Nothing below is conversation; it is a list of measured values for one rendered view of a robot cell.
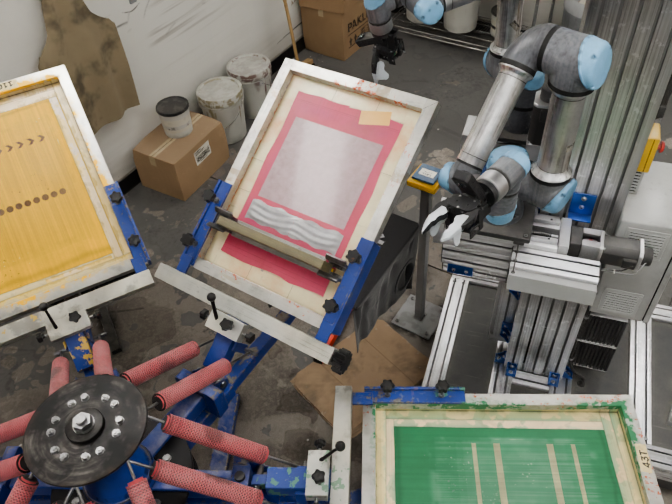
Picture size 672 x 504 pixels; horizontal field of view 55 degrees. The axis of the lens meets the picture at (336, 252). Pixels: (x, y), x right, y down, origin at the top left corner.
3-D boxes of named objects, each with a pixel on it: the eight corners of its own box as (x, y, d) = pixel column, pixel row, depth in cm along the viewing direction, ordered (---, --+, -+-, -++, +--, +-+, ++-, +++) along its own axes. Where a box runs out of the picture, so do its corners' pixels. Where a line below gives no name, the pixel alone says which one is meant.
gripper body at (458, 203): (470, 241, 150) (498, 213, 156) (469, 212, 144) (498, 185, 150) (443, 230, 154) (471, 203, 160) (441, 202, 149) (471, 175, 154)
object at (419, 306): (410, 294, 347) (416, 153, 278) (447, 310, 338) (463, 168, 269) (390, 323, 335) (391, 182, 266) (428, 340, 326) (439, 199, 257)
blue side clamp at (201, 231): (228, 185, 223) (218, 178, 217) (240, 190, 221) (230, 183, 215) (190, 264, 220) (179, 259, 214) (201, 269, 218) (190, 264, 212)
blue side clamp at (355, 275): (367, 241, 200) (360, 235, 194) (380, 247, 198) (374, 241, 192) (326, 329, 198) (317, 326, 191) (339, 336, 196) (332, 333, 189)
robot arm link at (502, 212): (483, 198, 176) (488, 166, 168) (519, 215, 170) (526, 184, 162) (467, 213, 172) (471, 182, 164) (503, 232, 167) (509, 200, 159)
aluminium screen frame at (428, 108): (289, 62, 226) (285, 57, 222) (441, 106, 202) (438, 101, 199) (190, 265, 219) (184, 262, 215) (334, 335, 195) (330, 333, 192)
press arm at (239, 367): (350, 236, 259) (349, 225, 255) (362, 241, 257) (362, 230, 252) (130, 495, 190) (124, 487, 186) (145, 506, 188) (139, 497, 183)
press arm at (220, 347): (234, 316, 204) (226, 313, 199) (249, 323, 201) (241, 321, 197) (210, 366, 202) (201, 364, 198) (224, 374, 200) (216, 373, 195)
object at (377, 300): (398, 274, 275) (399, 219, 251) (416, 281, 271) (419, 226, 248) (341, 351, 249) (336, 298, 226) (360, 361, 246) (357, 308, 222)
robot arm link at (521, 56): (514, 5, 161) (428, 183, 171) (554, 18, 156) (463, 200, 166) (528, 21, 171) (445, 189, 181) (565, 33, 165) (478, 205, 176)
